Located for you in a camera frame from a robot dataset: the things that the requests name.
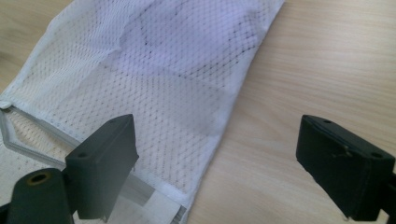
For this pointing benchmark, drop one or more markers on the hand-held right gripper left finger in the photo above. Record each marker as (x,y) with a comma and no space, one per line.
(99,168)

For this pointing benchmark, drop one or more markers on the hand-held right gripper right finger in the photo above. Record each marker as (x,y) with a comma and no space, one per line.
(345,174)

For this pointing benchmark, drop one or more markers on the white mesh laundry bag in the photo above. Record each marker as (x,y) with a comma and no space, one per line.
(93,77)

